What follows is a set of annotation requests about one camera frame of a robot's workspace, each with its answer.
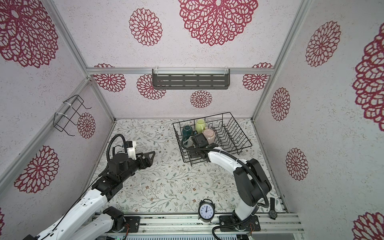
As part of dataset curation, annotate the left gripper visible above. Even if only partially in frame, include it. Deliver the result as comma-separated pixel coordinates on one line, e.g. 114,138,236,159
120,150,155,183

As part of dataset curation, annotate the black wire dish rack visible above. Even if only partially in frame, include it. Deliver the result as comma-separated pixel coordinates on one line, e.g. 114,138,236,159
173,112,253,165

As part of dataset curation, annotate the pink iridescent mug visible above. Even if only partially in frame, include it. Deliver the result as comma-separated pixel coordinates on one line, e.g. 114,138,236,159
202,129,216,145

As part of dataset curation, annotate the dark green mug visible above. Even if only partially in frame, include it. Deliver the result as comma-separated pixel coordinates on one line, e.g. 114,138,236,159
182,125,194,141

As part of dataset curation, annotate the light green mug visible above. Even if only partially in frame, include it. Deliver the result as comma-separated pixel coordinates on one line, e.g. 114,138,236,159
195,119,206,134

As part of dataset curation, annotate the cream grey-handled mug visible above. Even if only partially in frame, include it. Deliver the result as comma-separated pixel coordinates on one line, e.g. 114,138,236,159
185,136,194,148

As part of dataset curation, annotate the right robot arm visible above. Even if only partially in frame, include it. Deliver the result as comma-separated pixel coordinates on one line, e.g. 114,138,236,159
180,134,272,221

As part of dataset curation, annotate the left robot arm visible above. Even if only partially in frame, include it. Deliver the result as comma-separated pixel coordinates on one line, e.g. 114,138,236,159
24,151,156,240

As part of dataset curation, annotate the black alarm clock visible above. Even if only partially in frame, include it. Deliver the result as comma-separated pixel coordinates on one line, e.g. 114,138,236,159
198,199,216,223

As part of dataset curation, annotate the black wristwatch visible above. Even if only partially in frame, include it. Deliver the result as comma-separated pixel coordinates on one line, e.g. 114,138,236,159
268,198,278,220

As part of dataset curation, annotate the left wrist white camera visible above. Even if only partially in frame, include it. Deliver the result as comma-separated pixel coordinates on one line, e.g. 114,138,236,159
125,141,137,160

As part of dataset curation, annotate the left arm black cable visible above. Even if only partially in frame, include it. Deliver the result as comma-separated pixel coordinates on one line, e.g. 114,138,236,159
38,134,128,240

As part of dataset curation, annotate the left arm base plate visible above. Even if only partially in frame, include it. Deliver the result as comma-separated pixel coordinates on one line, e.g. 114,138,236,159
123,216,141,234

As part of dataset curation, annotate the grey wall shelf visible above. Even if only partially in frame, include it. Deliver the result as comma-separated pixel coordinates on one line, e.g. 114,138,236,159
152,69,231,90

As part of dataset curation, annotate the black wire wall holder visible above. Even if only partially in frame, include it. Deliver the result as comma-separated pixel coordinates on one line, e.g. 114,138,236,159
53,95,91,137

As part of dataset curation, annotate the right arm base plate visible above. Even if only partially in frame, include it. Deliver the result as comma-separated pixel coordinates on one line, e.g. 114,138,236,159
219,215,261,232

